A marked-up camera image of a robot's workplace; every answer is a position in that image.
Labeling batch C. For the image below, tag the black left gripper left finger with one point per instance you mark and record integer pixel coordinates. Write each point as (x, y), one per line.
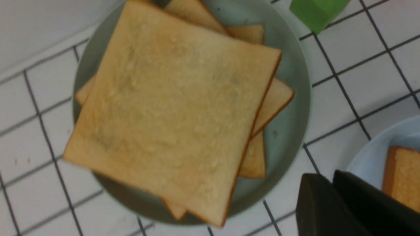
(320, 211)

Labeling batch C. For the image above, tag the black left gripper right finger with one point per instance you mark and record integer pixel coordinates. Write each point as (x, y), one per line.
(380, 214)

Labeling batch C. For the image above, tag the light blue centre plate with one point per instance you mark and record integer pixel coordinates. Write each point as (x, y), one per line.
(369, 163)

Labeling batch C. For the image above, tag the green bread plate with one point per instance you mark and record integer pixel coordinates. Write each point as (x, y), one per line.
(284, 135)

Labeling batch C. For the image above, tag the green cube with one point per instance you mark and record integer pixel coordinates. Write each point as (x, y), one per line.
(317, 14)

